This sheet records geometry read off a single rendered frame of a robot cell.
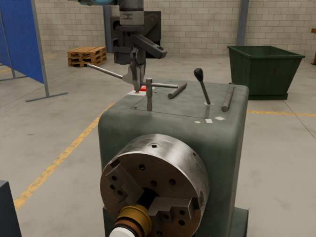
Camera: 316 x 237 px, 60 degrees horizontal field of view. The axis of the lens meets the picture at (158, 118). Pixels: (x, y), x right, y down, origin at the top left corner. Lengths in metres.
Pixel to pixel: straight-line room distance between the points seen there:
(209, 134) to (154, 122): 0.18
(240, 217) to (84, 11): 10.44
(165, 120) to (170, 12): 9.73
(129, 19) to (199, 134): 0.40
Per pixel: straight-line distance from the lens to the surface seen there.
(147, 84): 0.91
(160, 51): 0.85
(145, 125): 0.90
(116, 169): 0.76
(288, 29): 10.89
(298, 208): 2.75
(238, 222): 1.61
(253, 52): 6.31
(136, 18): 0.88
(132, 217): 0.71
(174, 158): 0.74
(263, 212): 2.59
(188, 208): 0.73
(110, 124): 0.95
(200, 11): 10.48
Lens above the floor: 1.59
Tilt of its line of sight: 22 degrees down
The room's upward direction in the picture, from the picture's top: straight up
